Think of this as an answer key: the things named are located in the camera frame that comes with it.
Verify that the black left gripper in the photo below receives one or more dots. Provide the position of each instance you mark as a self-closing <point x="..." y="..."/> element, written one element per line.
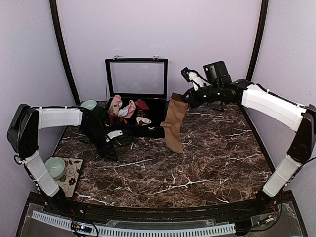
<point x="107" y="149"/>

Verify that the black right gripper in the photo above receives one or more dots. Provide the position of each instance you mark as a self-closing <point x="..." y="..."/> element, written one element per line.
<point x="193" y="101"/>

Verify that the cream brown block sock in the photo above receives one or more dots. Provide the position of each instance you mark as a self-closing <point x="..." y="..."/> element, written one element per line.
<point x="141" y="121"/>

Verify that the tan ribbed sock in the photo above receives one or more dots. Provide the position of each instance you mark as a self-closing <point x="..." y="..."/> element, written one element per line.
<point x="175" y="114"/>

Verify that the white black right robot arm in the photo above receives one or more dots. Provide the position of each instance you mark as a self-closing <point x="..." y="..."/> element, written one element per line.
<point x="299" y="118"/>

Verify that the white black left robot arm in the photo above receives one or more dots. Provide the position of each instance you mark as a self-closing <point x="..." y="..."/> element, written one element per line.
<point x="22" y="134"/>

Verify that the maroon orange rolled sock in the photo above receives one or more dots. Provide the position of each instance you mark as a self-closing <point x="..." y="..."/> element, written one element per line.
<point x="115" y="120"/>

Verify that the floral placemat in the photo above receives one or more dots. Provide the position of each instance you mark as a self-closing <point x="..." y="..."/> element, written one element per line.
<point x="72" y="172"/>

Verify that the beige patterned rolled sock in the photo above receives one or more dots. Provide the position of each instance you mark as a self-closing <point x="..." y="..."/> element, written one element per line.
<point x="114" y="109"/>

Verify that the pink white rolled sock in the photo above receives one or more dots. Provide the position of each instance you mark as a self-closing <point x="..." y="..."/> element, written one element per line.
<point x="128" y="110"/>

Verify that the brown patterned small sock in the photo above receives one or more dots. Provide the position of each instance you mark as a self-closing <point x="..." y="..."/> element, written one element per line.
<point x="140" y="113"/>

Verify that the pale green bowl at back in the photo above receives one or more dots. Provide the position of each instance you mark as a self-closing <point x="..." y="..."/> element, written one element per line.
<point x="89" y="104"/>

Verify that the pale green bowl on mat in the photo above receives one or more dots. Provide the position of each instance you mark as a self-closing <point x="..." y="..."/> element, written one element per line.
<point x="56" y="167"/>

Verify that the dark red folded sock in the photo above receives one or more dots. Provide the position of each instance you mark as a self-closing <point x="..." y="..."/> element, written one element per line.
<point x="141" y="104"/>

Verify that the black box with glass lid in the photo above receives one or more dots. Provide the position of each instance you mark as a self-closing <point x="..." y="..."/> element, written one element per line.
<point x="140" y="78"/>

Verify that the small circuit board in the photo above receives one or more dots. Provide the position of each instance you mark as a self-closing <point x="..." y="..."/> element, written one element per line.
<point x="80" y="227"/>

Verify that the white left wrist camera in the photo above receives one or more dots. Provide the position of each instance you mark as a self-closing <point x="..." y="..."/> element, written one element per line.
<point x="114" y="134"/>

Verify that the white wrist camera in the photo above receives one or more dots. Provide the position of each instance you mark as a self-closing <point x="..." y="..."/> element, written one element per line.
<point x="114" y="134"/>
<point x="193" y="77"/>

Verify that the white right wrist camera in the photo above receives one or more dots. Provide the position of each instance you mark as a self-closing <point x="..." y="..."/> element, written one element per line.
<point x="193" y="77"/>

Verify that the white slotted cable duct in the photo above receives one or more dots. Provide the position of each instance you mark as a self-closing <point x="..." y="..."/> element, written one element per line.
<point x="131" y="231"/>

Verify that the black right frame post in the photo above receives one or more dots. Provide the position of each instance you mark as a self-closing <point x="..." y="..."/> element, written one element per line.
<point x="258" y="39"/>

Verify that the black frame post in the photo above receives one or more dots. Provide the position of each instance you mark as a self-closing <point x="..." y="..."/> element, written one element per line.
<point x="62" y="50"/>
<point x="258" y="39"/>

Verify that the black front table rail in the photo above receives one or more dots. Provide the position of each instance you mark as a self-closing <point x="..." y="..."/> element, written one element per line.
<point x="92" y="209"/>

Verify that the black left frame post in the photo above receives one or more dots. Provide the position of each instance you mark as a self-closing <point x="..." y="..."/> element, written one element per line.
<point x="62" y="50"/>

